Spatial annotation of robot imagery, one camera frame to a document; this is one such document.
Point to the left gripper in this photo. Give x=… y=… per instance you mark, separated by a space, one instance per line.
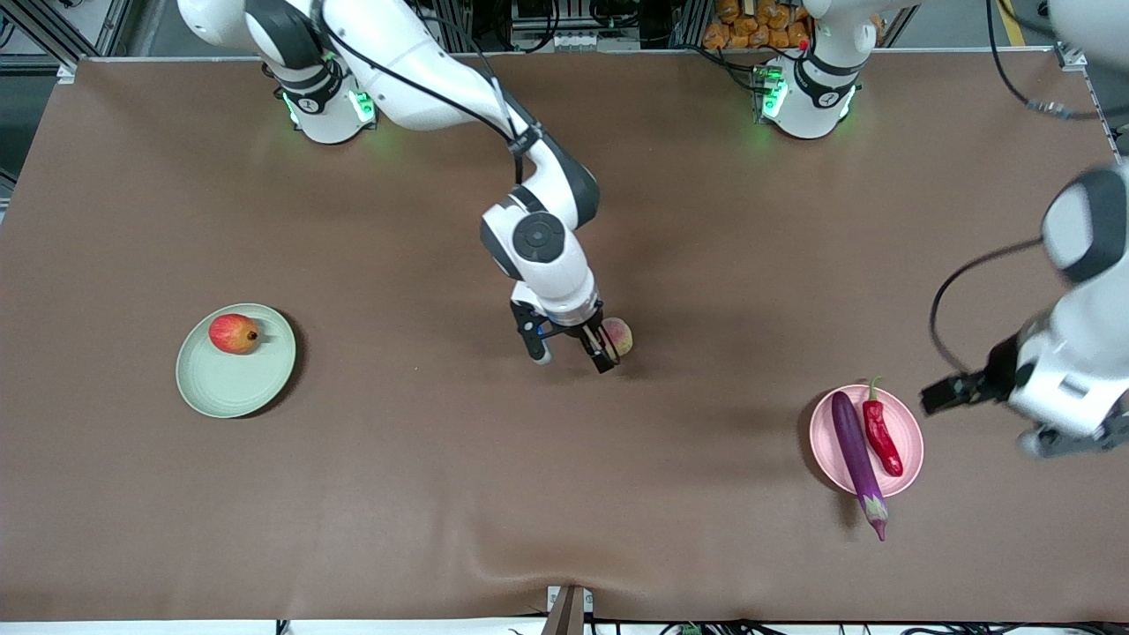
x=994 y=371

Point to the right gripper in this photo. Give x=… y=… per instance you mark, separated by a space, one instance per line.
x=584 y=333

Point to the pale green pink peach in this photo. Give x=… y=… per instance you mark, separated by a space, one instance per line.
x=621 y=337

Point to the red chili pepper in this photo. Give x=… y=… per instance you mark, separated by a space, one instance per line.
x=882 y=437

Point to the purple eggplant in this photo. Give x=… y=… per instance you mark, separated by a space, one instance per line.
x=854 y=450

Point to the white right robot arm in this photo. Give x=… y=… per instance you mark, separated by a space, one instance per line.
x=414 y=62

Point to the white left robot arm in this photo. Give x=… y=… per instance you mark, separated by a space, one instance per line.
x=1080 y=353

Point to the pink round plate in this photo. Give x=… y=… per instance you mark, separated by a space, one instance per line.
x=908 y=423

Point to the brown table cloth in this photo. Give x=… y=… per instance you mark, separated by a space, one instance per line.
x=564 y=494

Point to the white terminal block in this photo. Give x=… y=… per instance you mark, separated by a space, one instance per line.
x=578 y=41

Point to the orange packed goods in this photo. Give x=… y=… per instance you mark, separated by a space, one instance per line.
x=750 y=22

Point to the pale green round plate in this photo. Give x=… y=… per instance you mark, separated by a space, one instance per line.
x=234 y=384

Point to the metal table edge bracket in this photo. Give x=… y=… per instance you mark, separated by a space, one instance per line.
x=569 y=613

